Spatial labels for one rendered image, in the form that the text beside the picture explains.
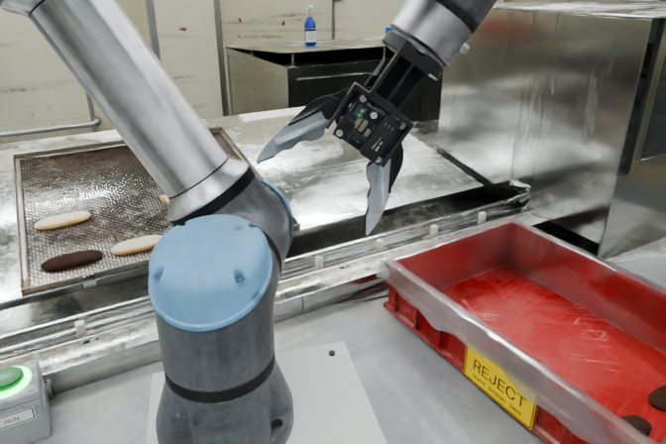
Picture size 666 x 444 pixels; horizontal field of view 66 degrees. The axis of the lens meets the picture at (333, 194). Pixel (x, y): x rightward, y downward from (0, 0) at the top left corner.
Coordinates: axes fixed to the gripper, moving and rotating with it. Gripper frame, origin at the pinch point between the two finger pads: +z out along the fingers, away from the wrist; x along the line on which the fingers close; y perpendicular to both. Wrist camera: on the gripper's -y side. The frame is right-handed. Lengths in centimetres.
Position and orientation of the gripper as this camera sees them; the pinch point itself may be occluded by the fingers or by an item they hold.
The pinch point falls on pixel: (311, 198)
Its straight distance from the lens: 59.9
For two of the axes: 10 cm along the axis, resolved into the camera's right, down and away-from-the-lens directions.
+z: -5.6, 8.0, 2.2
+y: -0.3, 2.5, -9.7
